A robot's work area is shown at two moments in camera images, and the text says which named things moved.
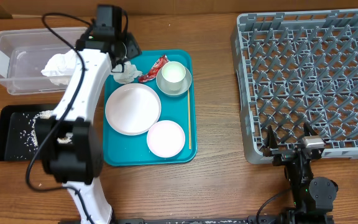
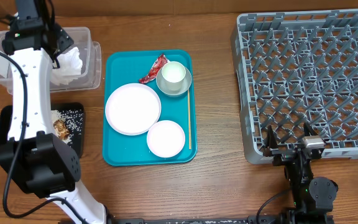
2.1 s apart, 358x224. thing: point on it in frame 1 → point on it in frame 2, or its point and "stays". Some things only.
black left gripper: x=134 y=49 → x=64 y=39
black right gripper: x=289 y=153 stays
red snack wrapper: x=154 y=69 stays
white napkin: x=59 y=68 stays
